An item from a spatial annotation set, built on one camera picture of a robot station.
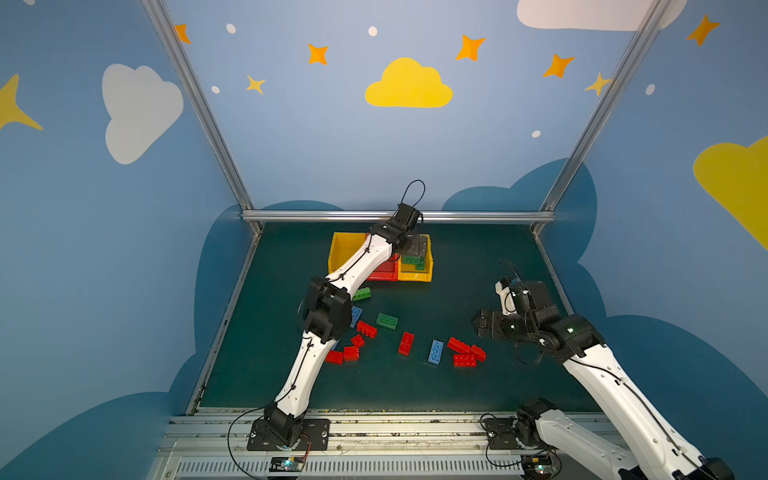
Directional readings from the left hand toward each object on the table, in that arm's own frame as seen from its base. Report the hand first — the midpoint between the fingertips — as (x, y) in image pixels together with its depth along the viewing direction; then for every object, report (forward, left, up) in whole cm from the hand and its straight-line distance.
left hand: (413, 243), depth 97 cm
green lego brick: (+1, -2, -10) cm, 10 cm away
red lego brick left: (-34, +23, -13) cm, 43 cm away
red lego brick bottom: (-32, +19, -13) cm, 40 cm away
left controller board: (-59, +32, -14) cm, 69 cm away
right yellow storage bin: (-2, +1, -14) cm, 14 cm away
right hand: (-29, -18, +4) cm, 34 cm away
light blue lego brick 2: (-32, -6, -12) cm, 35 cm away
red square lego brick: (-29, +17, -13) cm, 36 cm away
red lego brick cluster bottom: (-34, -14, -13) cm, 39 cm away
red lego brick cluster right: (-32, -19, -12) cm, 39 cm away
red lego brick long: (-25, +15, -13) cm, 32 cm away
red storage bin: (-5, +9, -9) cm, 14 cm away
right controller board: (-58, -29, -15) cm, 67 cm away
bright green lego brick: (-12, +16, -13) cm, 24 cm away
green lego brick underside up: (-22, +9, -13) cm, 27 cm away
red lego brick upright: (-29, +2, -13) cm, 32 cm away
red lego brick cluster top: (-30, -13, -13) cm, 35 cm away
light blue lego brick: (-19, +18, -13) cm, 30 cm away
